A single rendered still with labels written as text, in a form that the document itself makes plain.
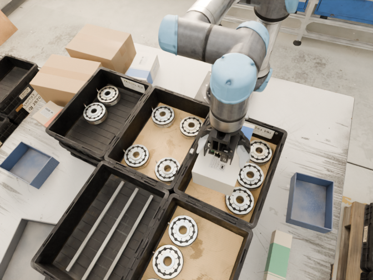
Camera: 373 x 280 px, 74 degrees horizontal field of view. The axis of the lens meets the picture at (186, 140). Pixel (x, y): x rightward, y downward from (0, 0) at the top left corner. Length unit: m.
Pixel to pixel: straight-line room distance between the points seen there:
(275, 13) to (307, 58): 1.90
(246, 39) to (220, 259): 0.70
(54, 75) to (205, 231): 1.07
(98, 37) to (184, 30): 1.10
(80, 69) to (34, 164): 0.52
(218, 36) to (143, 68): 0.95
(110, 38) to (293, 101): 1.06
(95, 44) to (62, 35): 1.79
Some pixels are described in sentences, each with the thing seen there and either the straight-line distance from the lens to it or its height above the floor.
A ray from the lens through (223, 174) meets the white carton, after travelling 0.67.
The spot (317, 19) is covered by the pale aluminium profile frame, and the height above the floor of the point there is 0.29.
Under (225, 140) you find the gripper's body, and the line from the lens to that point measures 0.52.
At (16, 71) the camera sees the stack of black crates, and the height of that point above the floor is 0.49.
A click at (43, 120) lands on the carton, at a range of 1.43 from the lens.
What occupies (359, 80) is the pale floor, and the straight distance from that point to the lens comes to 2.75.
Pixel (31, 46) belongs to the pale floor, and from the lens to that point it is 3.36.
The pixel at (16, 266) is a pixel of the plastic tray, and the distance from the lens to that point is 1.29.
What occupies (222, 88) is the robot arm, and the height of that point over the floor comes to 1.45.
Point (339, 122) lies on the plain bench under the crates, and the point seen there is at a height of 0.70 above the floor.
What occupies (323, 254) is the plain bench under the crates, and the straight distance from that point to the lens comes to 1.16.
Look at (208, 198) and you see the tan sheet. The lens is 0.97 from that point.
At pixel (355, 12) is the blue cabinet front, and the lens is 2.70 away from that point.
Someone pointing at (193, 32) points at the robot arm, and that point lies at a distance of 0.52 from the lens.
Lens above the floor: 1.76
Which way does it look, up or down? 61 degrees down
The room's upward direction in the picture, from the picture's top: 7 degrees counter-clockwise
